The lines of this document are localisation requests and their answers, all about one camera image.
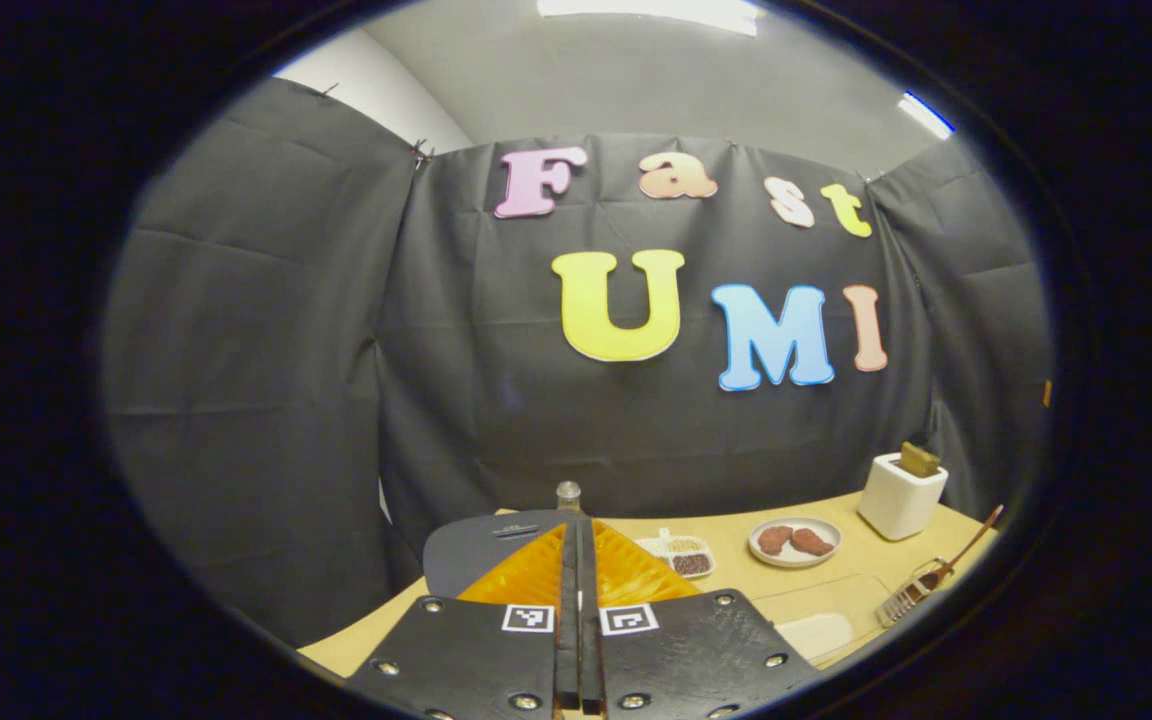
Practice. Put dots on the white divided bean dish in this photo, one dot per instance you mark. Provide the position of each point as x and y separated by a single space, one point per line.
691 563

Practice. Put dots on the white round plate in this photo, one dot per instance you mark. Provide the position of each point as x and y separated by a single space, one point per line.
796 562

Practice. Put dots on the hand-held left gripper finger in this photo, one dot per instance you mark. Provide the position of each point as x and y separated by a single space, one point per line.
569 640
588 640

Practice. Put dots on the white square utensil holder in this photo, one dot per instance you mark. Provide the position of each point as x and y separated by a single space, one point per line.
896 505

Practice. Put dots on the brown meat piece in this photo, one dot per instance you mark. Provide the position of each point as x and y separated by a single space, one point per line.
813 542
774 540

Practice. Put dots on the small clear glass bottle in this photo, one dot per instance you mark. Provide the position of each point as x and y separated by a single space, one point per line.
569 492

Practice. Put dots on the large ceiling light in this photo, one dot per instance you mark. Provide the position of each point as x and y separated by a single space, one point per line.
651 14

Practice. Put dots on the brown wooden spoon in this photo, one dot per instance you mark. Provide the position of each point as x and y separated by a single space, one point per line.
971 540

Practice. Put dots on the small ceiling light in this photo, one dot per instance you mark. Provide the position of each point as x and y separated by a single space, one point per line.
926 115

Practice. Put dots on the silver black rice cooker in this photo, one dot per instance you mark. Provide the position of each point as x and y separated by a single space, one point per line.
476 550

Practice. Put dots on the black backdrop cloth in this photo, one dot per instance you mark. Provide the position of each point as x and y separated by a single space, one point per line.
286 350

